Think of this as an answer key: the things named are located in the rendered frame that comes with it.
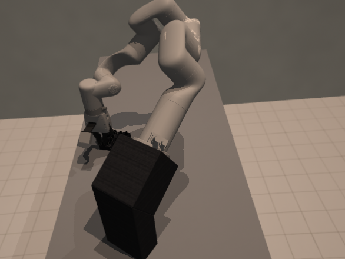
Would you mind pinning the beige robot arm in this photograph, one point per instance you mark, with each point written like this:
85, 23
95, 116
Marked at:
179, 65

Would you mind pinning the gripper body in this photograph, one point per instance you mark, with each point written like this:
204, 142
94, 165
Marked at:
102, 122

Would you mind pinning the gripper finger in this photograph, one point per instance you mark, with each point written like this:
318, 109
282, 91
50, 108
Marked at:
97, 135
104, 135

